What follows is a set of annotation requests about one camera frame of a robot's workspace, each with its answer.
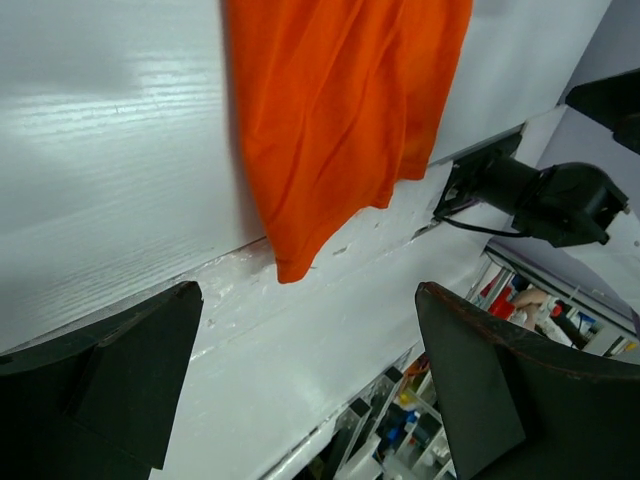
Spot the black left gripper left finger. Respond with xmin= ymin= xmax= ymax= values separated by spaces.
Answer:
xmin=1 ymin=281 xmax=203 ymax=479

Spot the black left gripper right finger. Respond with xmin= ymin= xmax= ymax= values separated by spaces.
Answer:
xmin=414 ymin=281 xmax=640 ymax=480

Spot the orange t-shirt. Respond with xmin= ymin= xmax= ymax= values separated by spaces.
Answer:
xmin=225 ymin=0 xmax=473 ymax=284

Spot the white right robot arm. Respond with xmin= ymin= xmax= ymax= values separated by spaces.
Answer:
xmin=474 ymin=70 xmax=639 ymax=248

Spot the cluttered shelf below table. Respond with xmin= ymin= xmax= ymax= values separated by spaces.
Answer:
xmin=269 ymin=249 xmax=640 ymax=480

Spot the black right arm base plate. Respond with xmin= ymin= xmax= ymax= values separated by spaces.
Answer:
xmin=433 ymin=132 xmax=532 ymax=238

